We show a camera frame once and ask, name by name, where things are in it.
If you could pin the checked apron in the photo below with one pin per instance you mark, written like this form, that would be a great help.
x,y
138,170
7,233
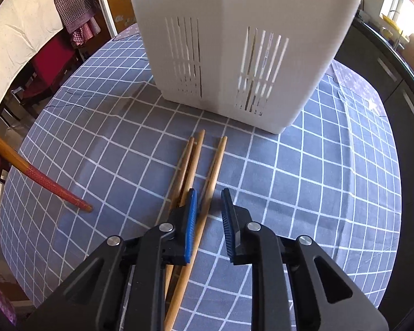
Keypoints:
x,y
72,7

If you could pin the sliding glass door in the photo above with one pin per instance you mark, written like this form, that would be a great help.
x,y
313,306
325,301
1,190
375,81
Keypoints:
x,y
119,3

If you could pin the green base cabinets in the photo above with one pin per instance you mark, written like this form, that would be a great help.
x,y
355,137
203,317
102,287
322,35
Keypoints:
x,y
383,76

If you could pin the white sheet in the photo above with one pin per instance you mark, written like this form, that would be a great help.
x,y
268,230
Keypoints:
x,y
17,41

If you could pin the red cushioned wooden chair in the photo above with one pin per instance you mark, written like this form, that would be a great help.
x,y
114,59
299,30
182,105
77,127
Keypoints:
x,y
51,58

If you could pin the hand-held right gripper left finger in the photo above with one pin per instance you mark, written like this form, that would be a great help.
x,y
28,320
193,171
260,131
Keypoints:
x,y
192,220

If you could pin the grey checked tablecloth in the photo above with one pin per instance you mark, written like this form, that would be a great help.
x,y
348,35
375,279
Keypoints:
x,y
296,196

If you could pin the dark kitchen countertop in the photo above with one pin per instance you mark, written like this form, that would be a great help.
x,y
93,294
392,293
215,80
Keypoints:
x,y
393,46

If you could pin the white slotted utensil holder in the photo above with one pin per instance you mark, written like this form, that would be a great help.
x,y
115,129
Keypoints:
x,y
296,24

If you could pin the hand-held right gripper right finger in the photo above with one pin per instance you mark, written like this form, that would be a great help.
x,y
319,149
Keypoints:
x,y
227,224

